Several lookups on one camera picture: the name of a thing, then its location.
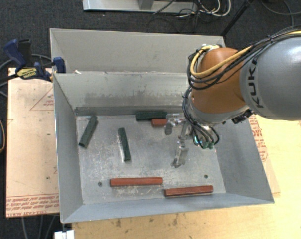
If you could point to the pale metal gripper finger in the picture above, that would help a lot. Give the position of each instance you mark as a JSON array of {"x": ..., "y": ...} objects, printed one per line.
[
  {"x": 176, "y": 157},
  {"x": 184, "y": 152}
]

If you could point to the red-brown flat block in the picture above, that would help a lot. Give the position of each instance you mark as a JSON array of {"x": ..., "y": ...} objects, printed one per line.
[
  {"x": 188, "y": 190},
  {"x": 136, "y": 181},
  {"x": 158, "y": 122}
]

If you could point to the grey metal bin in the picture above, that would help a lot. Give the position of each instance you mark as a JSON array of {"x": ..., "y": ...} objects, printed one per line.
[{"x": 150, "y": 155}]

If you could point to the dark green flat block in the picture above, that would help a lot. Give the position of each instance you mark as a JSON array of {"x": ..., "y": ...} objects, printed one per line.
[
  {"x": 88, "y": 132},
  {"x": 124, "y": 144},
  {"x": 150, "y": 115}
]

